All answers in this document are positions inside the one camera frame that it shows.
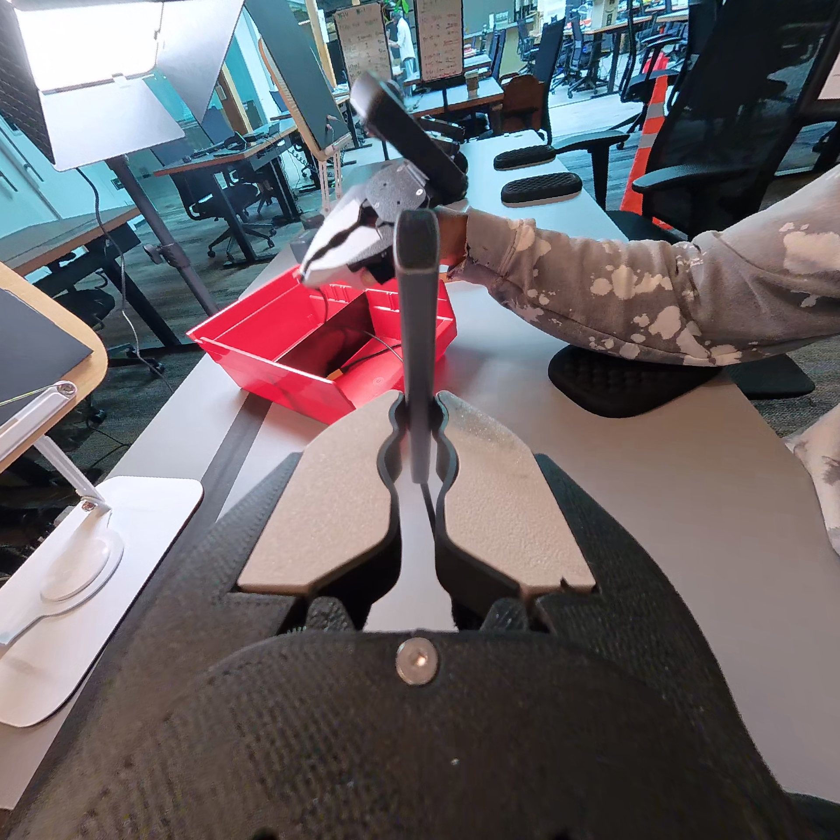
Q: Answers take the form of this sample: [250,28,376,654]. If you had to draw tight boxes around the black mesh armrest pad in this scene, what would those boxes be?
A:
[547,344,816,420]
[493,143,558,171]
[500,171,584,206]

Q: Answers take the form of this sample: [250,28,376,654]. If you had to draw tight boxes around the wooden top standing desk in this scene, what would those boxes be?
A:
[154,124,303,264]

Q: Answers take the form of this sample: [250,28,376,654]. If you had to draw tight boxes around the black cable orange plugs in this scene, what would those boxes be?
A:
[318,285,405,382]

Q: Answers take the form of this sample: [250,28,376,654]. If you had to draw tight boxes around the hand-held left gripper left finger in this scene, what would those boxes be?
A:
[237,392,403,595]

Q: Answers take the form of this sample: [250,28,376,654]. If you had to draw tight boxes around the black light stand pole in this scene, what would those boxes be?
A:
[104,157,219,316]

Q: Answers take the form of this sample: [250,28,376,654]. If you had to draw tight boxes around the grey usb hub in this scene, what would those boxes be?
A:
[393,209,440,486]

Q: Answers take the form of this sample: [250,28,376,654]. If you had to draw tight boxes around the whiteboard with writing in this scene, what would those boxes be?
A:
[334,3,389,84]
[414,0,466,84]

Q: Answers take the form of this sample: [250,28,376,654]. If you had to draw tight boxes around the orange traffic cone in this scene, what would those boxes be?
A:
[619,52,677,228]

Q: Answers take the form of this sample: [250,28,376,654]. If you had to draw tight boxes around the person's right forearm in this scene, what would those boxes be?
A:
[452,173,840,366]

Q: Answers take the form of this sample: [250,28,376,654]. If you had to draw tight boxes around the person's right hand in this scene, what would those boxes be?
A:
[437,206,470,265]

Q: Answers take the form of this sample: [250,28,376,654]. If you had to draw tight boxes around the black mesh office chair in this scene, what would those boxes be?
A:
[554,0,840,242]

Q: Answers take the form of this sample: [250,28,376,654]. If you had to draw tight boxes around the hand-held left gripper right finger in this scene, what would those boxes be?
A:
[434,391,596,595]

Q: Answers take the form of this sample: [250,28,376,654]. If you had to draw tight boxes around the red plastic bin black divider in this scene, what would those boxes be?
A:
[186,265,459,427]

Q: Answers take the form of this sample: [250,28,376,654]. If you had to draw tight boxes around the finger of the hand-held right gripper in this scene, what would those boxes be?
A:
[314,186,373,254]
[299,225,389,288]

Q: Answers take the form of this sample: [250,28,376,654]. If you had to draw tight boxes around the studio light panel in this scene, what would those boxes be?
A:
[0,0,248,173]

